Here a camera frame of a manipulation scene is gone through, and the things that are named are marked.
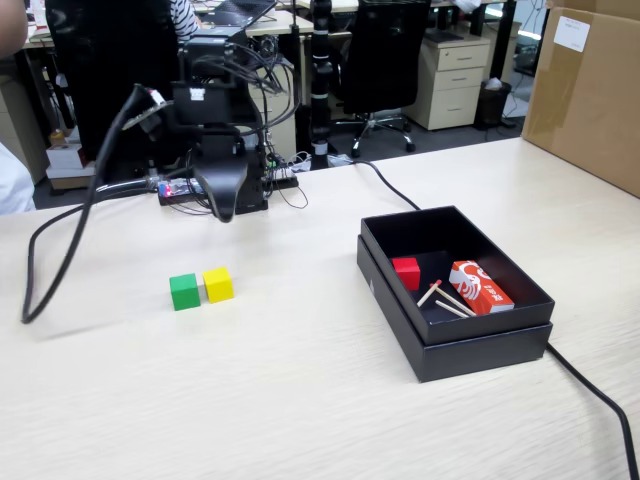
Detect black gripper motor block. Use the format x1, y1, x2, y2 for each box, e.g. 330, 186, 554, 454
192, 126, 250, 224

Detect yellow wooden cube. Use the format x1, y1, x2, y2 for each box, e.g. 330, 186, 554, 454
202, 266, 236, 305

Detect red wooden cube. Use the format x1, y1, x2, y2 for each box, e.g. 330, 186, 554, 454
391, 256, 421, 292

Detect bare forearm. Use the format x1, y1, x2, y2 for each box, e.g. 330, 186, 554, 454
0, 0, 30, 56

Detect flat brown box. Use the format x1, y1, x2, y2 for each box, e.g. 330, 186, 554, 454
49, 174, 105, 191

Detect small white box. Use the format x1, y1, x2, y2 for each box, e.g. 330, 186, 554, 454
45, 143, 101, 180

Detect black cardboard box tray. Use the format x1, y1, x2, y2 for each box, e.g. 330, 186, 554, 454
359, 204, 556, 347

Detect black open box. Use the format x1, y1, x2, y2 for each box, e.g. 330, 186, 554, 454
356, 234, 554, 384

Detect large brown cardboard box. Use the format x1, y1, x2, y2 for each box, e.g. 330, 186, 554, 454
521, 0, 640, 199

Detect black controller board with LED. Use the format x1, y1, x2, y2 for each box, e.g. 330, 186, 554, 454
157, 179, 206, 206

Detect beige cabinet behind robot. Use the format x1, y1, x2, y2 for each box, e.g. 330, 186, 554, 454
249, 74, 297, 146

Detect green wooden cube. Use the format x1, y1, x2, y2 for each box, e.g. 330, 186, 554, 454
168, 272, 202, 312

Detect black pole with white bands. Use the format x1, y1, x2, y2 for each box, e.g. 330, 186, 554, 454
308, 0, 335, 170

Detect thin black stand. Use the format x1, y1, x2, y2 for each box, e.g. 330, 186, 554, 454
288, 0, 305, 109

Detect black office chair, tall back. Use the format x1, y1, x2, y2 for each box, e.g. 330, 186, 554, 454
44, 0, 201, 199

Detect person in striped shirt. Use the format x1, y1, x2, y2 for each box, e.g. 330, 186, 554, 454
169, 0, 201, 44

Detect beige desk with laptop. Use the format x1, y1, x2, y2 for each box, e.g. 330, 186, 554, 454
199, 8, 316, 39

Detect dark open laptop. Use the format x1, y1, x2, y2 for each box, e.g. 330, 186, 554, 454
202, 0, 279, 29

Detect white garment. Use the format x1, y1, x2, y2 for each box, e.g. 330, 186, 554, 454
0, 141, 37, 216

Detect beige side cabinet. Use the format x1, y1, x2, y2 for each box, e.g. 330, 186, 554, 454
0, 74, 50, 184

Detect black mesh office chair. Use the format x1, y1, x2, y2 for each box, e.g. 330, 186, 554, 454
332, 0, 432, 159

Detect wooden match with red head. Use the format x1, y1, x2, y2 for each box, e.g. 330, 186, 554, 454
434, 299, 471, 320
428, 284, 478, 318
416, 278, 442, 308

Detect beige three-drawer cabinet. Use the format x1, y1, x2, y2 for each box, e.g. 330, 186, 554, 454
403, 37, 492, 132

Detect orange and white matchbox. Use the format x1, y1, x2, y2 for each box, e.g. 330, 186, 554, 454
448, 259, 516, 316

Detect black trash bin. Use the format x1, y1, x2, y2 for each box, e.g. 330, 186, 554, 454
473, 79, 513, 130

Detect white paper shipping label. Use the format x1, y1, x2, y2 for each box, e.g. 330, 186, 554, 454
553, 15, 592, 54

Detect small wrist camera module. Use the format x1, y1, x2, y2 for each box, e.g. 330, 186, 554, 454
122, 87, 169, 136

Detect thick black camera cable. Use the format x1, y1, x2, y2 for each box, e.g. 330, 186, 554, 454
20, 83, 166, 325

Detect black desk frame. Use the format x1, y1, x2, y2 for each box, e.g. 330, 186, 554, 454
469, 0, 519, 81

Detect black power cable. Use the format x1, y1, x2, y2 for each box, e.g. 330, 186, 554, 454
344, 158, 640, 480

